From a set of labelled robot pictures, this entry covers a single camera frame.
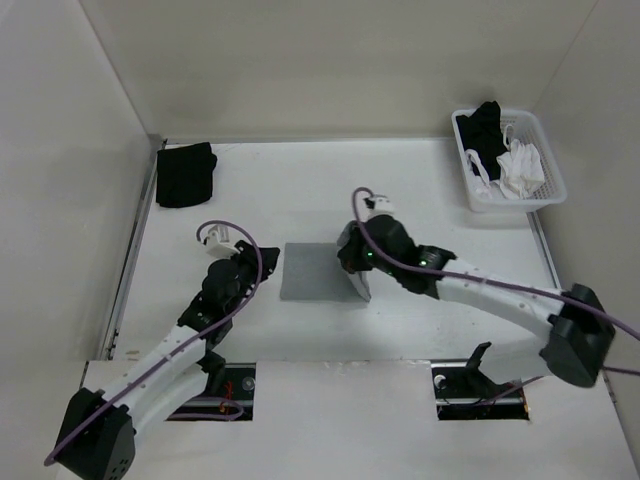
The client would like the black tank top in basket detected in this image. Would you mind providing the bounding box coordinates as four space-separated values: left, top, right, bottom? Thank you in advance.
456 101 507 181

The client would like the folded black tank top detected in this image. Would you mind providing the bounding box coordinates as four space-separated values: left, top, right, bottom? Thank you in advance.
156 142 218 209

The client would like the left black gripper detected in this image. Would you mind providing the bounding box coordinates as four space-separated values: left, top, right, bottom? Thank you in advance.
222 240 278 316

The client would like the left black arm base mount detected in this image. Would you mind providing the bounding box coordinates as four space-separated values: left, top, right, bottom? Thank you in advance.
168 353 257 422

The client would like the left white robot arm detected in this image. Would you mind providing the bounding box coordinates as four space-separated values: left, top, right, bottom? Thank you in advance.
45 241 280 479

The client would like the grey tank top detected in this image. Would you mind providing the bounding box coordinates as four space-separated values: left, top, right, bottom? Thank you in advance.
280 222 371 303

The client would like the white tank top in basket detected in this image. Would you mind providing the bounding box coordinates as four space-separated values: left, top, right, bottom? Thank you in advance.
465 124 545 200

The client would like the white plastic basket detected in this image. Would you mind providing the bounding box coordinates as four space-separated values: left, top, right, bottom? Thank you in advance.
451 108 567 214

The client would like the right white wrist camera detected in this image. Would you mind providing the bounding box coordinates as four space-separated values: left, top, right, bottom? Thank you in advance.
364 194 395 219

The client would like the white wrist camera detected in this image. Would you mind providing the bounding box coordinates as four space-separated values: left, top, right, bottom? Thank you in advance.
202 225 237 259
364 194 395 219

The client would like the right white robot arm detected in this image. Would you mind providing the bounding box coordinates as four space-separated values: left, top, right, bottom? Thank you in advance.
337 214 615 396

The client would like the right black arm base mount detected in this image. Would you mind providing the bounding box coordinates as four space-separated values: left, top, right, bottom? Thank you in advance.
431 342 529 421

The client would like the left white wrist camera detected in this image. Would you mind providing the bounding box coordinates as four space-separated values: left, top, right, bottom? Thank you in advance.
202 225 237 259

